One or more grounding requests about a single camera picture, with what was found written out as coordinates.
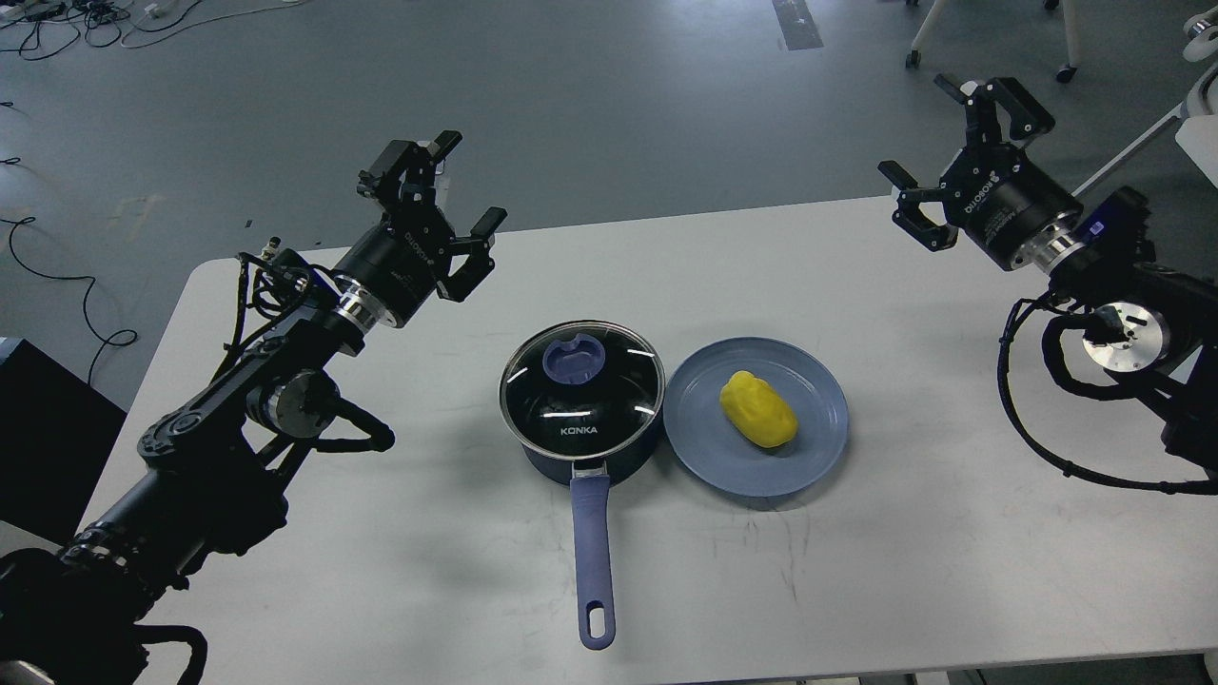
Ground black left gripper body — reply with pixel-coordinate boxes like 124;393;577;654
335;195;469;330

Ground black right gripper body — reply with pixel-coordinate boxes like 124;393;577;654
940;152;1083;271

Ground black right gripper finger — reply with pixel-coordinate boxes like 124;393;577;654
877;160;959;252
933;74;1056;177

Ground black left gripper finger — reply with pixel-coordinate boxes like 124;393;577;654
434;206;508;303
357;130;462;225

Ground glass pot lid blue knob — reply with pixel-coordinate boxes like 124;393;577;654
499;321;665;450

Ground yellow potato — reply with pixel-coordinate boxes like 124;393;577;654
717;371;799;449

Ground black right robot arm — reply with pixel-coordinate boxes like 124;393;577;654
878;73;1217;496

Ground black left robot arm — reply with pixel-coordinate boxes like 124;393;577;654
2;130;505;684

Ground white chair legs with casters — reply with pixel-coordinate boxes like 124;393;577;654
904;0;1086;85

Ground dark blue saucepan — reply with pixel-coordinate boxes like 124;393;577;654
499;321;667;651

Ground white furniture at right edge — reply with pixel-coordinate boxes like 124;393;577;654
1071;6;1217;197

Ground blue round plate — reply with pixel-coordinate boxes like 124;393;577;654
664;336;850;499

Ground black box at left edge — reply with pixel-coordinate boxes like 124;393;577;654
1;336;127;542

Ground tangled cables on floor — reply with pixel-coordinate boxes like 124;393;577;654
0;0;311;63

